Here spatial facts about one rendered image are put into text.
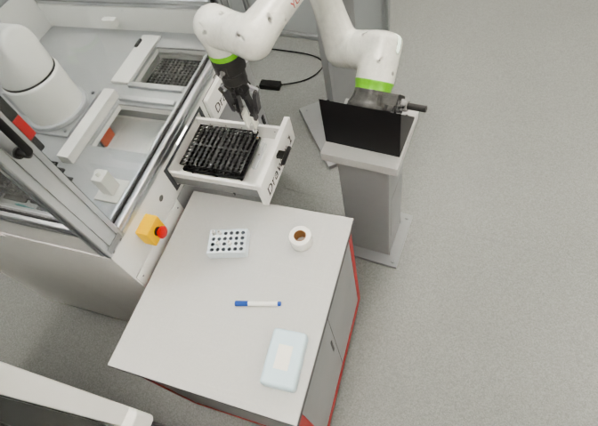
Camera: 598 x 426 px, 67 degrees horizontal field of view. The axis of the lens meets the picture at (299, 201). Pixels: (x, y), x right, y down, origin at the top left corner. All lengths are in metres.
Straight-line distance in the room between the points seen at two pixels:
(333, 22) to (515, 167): 1.38
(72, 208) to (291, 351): 0.66
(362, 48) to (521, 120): 1.45
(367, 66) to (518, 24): 2.01
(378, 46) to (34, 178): 1.03
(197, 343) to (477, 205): 1.56
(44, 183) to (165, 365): 0.59
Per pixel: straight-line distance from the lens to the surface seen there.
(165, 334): 1.42
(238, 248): 1.41
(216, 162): 1.49
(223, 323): 1.37
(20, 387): 0.94
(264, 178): 1.37
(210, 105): 1.68
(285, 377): 1.23
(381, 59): 1.51
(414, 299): 2.13
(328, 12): 1.57
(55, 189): 1.19
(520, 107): 2.86
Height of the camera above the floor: 1.99
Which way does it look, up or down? 55 degrees down
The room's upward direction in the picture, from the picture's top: 17 degrees counter-clockwise
